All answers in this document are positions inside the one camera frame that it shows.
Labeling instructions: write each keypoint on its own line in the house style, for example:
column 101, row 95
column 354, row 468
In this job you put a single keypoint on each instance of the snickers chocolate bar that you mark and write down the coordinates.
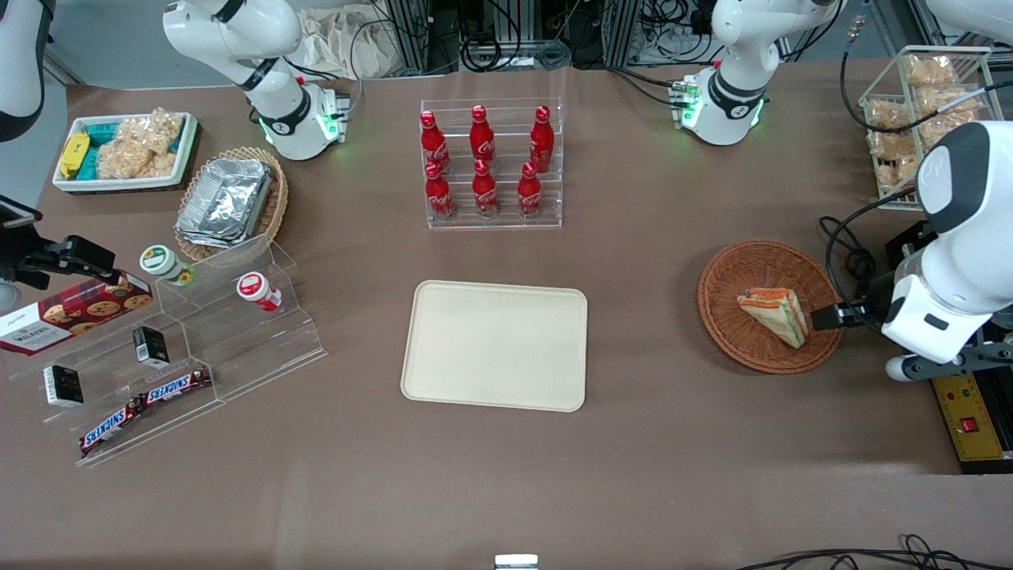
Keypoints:
column 111, row 427
column 176, row 386

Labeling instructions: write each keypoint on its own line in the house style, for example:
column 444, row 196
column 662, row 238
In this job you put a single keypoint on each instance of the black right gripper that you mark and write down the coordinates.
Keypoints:
column 47, row 262

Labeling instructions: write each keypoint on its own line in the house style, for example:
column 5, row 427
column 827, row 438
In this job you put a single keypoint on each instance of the triangle sandwich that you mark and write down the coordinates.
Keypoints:
column 774, row 313

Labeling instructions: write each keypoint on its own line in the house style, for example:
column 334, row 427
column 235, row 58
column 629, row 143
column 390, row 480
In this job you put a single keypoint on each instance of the silver foil container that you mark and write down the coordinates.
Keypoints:
column 225, row 202

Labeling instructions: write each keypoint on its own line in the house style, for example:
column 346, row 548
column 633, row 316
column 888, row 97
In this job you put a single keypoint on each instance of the teal snack packet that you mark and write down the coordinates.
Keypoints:
column 89, row 165
column 101, row 131

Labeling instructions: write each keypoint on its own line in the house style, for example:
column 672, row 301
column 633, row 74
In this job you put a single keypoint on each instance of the beige plastic tray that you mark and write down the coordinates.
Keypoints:
column 495, row 344

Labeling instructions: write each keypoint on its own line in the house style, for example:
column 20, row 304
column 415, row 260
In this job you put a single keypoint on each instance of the cracker bag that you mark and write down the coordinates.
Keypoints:
column 946, row 111
column 893, row 158
column 930, row 70
column 888, row 115

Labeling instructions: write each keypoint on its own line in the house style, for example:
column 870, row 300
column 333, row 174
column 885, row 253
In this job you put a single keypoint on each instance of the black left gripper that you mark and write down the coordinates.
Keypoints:
column 872, row 305

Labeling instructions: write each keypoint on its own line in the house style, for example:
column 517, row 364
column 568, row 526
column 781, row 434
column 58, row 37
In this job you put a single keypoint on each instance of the round brown wicker basket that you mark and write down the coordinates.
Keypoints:
column 736, row 317

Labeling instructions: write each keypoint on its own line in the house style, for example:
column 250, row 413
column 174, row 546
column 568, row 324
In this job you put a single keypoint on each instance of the white rectangular snack bin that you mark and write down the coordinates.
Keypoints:
column 119, row 184

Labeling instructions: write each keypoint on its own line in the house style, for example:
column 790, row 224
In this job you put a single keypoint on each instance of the red tartan cookie box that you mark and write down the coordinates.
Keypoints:
column 71, row 313

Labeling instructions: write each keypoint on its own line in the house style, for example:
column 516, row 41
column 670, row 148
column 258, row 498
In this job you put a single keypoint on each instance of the red lid cup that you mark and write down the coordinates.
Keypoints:
column 255, row 289

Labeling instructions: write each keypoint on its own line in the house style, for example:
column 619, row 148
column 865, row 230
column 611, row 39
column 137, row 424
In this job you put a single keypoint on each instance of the oval light wicker basket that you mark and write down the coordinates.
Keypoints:
column 277, row 206

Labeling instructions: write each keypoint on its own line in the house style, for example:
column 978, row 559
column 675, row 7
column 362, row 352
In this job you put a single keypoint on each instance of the yellow snack packet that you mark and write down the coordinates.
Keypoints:
column 73, row 154

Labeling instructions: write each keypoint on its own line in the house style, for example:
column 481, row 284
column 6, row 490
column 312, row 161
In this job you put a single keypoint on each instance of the yellow emergency stop box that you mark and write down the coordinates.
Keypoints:
column 969, row 416

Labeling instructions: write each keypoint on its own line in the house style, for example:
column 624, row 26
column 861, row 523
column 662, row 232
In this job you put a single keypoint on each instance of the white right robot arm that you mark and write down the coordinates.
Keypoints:
column 277, row 111

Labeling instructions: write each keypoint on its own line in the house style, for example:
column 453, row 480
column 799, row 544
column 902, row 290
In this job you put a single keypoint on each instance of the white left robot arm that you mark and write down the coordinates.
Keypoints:
column 736, row 87

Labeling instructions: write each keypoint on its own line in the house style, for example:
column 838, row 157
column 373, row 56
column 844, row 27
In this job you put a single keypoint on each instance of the green lid cup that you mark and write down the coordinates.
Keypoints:
column 162, row 263

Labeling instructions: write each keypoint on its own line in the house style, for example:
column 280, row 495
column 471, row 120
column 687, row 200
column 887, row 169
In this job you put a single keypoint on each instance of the clear acrylic bottle rack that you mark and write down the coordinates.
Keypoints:
column 506, row 222

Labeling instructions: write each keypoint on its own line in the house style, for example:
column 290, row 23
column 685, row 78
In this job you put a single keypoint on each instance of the white cloth bag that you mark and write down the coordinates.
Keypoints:
column 340, row 43

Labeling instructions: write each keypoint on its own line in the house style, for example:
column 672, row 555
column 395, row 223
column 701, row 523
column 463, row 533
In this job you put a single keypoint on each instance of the small black box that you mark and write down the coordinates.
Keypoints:
column 63, row 386
column 150, row 346

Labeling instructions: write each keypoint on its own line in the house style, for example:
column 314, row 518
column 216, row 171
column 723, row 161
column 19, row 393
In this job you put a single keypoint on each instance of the clear acrylic stepped display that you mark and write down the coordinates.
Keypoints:
column 237, row 348

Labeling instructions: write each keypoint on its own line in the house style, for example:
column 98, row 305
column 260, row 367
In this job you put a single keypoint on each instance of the clear bag of rice crackers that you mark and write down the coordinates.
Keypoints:
column 138, row 146

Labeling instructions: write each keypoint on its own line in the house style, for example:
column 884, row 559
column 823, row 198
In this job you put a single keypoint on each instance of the red cola bottle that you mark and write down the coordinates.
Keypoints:
column 541, row 141
column 485, row 192
column 482, row 138
column 529, row 194
column 434, row 142
column 439, row 194

